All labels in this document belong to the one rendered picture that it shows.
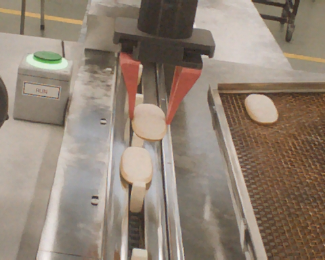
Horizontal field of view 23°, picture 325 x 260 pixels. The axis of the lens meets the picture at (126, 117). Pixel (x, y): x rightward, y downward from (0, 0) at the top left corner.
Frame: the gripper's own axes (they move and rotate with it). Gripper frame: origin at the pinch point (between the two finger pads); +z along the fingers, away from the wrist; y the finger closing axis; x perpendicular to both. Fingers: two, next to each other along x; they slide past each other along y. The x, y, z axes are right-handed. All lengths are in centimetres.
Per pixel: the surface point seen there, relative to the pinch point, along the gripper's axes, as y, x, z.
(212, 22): -18, -98, 12
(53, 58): 12.3, -22.9, 2.6
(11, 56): 21, -48, 11
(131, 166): 1.0, -2.1, 7.5
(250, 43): -25, -84, 12
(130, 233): 0.7, 9.9, 9.3
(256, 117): -14.1, -12.9, 3.3
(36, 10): 50, -408, 92
